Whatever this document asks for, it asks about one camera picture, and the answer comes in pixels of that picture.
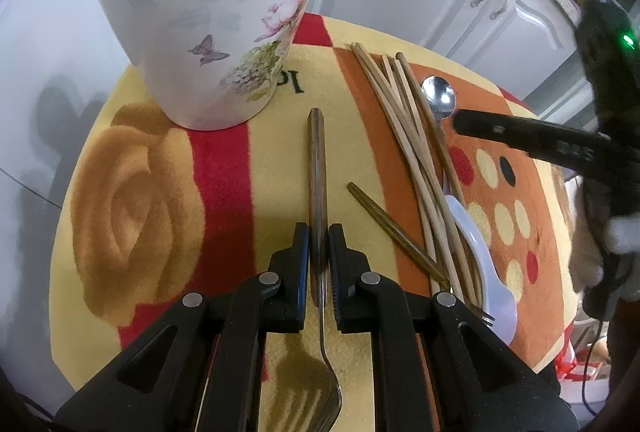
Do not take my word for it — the short brown chopstick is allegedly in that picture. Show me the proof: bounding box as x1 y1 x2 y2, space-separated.
347 181 450 290

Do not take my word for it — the colourful patterned table mat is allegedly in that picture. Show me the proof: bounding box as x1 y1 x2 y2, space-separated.
49 14 577 431

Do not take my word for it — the wooden chopstick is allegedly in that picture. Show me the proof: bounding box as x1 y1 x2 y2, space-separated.
381 54 482 304
352 44 454 291
396 51 466 207
361 44 492 325

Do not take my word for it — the white gloved right hand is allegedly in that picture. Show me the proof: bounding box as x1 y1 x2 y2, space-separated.
570 179 640 302

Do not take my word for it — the wooden handled metal fork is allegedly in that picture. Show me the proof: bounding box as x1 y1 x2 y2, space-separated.
273 106 344 432

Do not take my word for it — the white plastic spoon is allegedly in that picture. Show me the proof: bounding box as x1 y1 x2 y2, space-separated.
445 195 518 345

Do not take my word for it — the metal spoon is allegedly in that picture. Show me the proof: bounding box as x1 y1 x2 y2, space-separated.
420 74 469 208

